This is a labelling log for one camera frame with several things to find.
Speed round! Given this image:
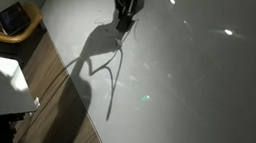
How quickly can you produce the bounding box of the large white whiteboard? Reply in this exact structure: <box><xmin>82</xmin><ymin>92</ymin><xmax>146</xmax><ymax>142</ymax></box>
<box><xmin>22</xmin><ymin>0</ymin><xmax>256</xmax><ymax>143</ymax></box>

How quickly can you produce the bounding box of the yellow wooden chair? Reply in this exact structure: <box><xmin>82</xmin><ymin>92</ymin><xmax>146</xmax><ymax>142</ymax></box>
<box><xmin>0</xmin><ymin>0</ymin><xmax>46</xmax><ymax>49</ymax></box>

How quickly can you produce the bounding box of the open silver laptop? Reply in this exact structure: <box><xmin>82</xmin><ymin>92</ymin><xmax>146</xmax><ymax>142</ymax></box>
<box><xmin>0</xmin><ymin>0</ymin><xmax>35</xmax><ymax>39</ymax></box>

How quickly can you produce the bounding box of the small white clip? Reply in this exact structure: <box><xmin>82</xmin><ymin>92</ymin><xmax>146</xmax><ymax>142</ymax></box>
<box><xmin>32</xmin><ymin>96</ymin><xmax>43</xmax><ymax>110</ymax></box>

